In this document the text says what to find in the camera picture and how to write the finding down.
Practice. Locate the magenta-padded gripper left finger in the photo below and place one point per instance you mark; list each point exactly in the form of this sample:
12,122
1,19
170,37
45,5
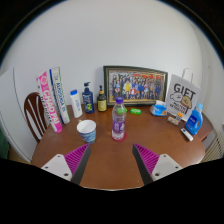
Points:
77,159

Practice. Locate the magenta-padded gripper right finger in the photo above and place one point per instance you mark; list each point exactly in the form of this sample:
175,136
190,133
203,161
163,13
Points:
146,159

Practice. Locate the purple-labelled clear water bottle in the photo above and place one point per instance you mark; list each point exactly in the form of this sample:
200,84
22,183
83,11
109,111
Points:
118,123

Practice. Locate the blue-printed paper cup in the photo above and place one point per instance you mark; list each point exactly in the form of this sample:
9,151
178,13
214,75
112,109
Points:
88,132

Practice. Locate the small beige snack packet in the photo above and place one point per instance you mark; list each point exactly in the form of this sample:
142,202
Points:
172,120

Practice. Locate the white remote control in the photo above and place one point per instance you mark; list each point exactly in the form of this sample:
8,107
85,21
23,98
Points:
186,134

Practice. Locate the blue tissue pack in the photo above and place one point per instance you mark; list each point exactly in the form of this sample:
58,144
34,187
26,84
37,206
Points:
158,109

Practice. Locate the white bottle with blue cap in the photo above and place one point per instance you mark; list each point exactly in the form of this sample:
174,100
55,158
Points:
76,106

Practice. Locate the small orange and blue pack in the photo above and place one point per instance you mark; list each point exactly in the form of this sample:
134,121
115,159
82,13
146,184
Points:
179,116

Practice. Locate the dark blue pump bottle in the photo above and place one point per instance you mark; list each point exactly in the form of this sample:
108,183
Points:
88,101

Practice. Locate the blue detergent bottle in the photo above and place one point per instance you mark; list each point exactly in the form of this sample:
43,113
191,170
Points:
194,122

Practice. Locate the amber yellow-labelled pump bottle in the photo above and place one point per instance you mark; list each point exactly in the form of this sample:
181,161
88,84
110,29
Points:
102,103

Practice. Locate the pink cardboard tube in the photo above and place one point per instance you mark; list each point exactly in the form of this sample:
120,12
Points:
50,103

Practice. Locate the brown wooden chair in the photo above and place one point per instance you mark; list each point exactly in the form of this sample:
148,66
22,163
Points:
30,113

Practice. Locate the white radiator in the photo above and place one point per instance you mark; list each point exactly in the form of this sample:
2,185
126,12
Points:
215,148

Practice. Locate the white printed paper bag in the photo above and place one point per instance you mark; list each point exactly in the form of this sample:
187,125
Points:
183,96

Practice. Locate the framed group photo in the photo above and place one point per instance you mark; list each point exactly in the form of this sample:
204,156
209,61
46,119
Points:
136,86

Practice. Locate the green plastic crate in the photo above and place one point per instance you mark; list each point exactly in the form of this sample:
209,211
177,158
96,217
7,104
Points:
3,145

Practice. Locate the white refrigerator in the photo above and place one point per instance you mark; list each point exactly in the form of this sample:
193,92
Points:
11,110

